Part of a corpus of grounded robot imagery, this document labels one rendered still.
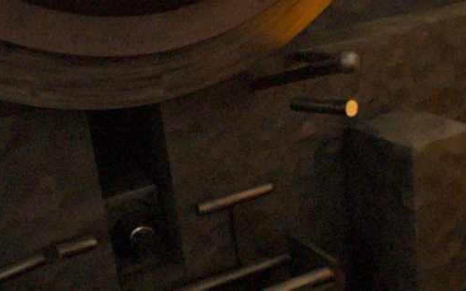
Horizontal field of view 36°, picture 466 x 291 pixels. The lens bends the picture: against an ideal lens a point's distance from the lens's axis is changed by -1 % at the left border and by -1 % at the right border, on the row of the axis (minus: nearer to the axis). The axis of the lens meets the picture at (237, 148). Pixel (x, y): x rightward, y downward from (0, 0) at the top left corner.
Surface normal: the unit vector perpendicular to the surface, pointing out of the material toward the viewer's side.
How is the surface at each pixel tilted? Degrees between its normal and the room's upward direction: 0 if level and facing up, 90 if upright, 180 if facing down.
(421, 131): 0
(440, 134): 22
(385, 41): 90
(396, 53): 90
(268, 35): 90
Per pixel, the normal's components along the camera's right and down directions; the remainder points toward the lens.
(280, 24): 0.46, 0.23
